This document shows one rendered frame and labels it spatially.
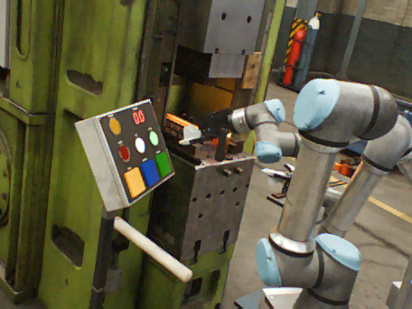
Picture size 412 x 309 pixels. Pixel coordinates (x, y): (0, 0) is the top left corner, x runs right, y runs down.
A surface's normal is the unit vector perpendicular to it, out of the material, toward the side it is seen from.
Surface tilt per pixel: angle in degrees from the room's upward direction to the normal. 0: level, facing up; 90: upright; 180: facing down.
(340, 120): 94
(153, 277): 90
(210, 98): 90
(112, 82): 89
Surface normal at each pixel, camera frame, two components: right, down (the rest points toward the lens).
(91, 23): -0.69, 0.09
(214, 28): 0.70, 0.35
